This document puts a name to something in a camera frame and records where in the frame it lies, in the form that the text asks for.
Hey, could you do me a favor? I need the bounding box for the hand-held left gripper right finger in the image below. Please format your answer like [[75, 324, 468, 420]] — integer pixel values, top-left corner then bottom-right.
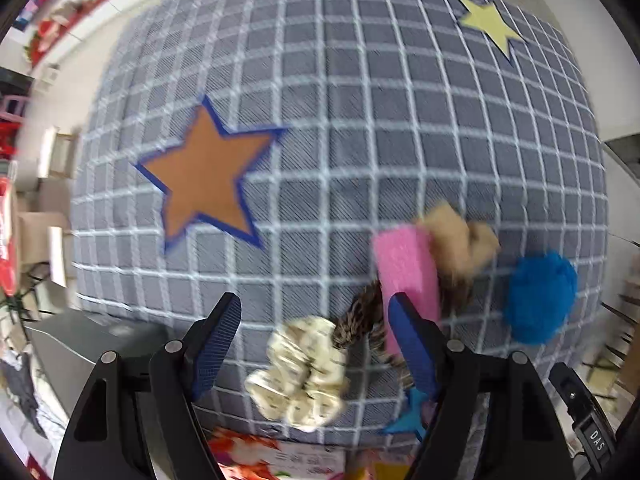
[[387, 292, 573, 480]]

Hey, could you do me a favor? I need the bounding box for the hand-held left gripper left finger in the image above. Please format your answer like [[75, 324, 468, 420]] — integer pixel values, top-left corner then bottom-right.
[[52, 291, 244, 480]]

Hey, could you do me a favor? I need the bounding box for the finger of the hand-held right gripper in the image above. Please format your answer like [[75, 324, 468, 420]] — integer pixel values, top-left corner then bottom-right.
[[548, 362, 623, 478]]

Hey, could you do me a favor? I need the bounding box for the leopard print scrunchie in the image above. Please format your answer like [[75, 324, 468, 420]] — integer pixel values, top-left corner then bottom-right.
[[332, 280, 416, 391]]

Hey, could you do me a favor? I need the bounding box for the pink sponge block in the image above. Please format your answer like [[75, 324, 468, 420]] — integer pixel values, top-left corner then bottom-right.
[[371, 225, 442, 356]]

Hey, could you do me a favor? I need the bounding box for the cream dotted scrunchie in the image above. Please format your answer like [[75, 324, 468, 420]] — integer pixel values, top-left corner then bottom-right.
[[245, 316, 351, 433]]

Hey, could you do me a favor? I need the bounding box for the beige satin scrunchie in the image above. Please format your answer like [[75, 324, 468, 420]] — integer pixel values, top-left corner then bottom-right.
[[417, 201, 501, 306]]

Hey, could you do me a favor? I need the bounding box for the blue fluffy ball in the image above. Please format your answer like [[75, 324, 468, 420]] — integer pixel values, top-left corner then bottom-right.
[[502, 251, 579, 346]]

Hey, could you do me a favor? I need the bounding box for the white cardboard box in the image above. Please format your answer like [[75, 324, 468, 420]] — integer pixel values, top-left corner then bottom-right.
[[22, 309, 171, 466]]

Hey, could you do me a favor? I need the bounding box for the fruit printed table cover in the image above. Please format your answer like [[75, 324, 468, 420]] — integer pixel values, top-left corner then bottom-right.
[[207, 427, 416, 480]]

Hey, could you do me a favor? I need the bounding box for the white wooden stool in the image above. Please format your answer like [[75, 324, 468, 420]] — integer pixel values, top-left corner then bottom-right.
[[37, 127, 81, 181], [47, 225, 71, 288]]

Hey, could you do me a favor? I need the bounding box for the round red table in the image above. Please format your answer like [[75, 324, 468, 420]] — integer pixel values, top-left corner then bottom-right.
[[0, 175, 21, 298]]

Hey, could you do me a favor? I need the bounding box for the grey checked star tablecloth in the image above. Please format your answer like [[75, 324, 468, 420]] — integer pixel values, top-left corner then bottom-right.
[[70, 0, 611, 451]]

